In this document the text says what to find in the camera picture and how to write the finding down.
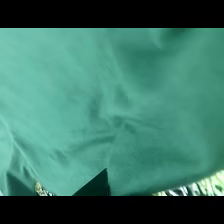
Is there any green T-shirt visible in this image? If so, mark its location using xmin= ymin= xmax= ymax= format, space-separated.
xmin=0 ymin=27 xmax=224 ymax=197

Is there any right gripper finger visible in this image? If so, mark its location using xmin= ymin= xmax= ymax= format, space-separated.
xmin=72 ymin=167 xmax=111 ymax=197

